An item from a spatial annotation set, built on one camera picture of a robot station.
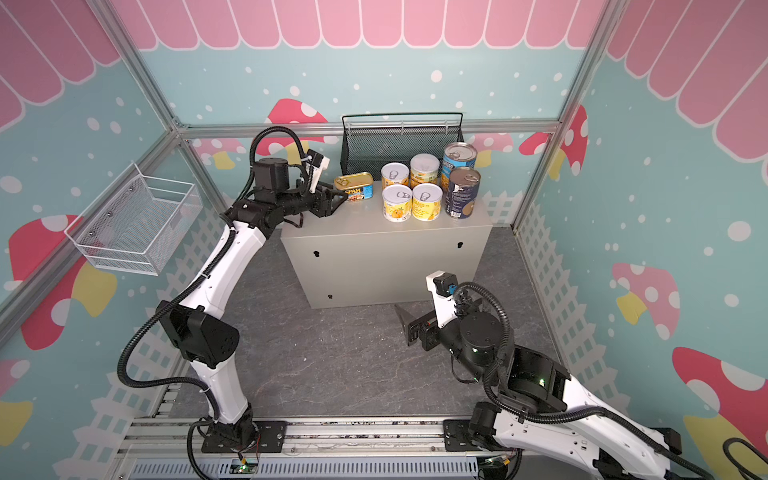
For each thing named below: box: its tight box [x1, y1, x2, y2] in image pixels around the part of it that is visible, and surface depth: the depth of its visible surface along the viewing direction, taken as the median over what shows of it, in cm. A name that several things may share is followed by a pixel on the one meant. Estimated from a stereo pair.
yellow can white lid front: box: [412, 183, 443, 221], surface depth 74 cm
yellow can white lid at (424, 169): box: [410, 153, 440, 189], surface depth 78 cm
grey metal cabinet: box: [281, 186, 494, 309], surface depth 79 cm
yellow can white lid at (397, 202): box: [382, 184, 413, 223], surface depth 74 cm
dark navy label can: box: [445, 167, 481, 219], surface depth 71 cm
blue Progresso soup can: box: [441, 142, 478, 192], surface depth 76 cm
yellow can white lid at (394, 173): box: [381, 162, 410, 191], surface depth 79 cm
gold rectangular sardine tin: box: [333, 172, 374, 201], surface depth 79 cm
